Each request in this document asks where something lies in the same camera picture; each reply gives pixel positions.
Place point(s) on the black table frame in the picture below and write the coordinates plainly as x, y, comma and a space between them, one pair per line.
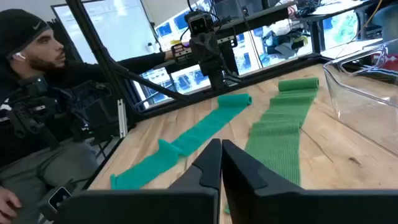
273, 74

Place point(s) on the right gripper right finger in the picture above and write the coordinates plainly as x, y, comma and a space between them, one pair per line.
280, 205

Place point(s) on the person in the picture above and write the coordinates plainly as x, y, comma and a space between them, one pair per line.
46, 53

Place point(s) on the smartphone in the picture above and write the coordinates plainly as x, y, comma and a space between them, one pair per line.
59, 198

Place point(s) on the teal elastic bandage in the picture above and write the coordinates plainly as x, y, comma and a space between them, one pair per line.
205, 124

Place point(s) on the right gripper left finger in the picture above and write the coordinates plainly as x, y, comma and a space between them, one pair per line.
140, 205

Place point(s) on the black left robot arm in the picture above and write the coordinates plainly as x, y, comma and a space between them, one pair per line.
217, 80

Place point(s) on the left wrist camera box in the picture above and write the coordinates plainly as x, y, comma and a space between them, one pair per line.
198, 25

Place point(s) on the whiteboard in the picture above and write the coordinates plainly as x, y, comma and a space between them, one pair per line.
118, 28

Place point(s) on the clear plastic bin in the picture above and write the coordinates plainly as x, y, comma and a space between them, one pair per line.
357, 102

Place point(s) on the silver frame bracket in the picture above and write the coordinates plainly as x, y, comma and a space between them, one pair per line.
122, 118

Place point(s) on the grass green elastic bandage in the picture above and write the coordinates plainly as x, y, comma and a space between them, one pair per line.
280, 130

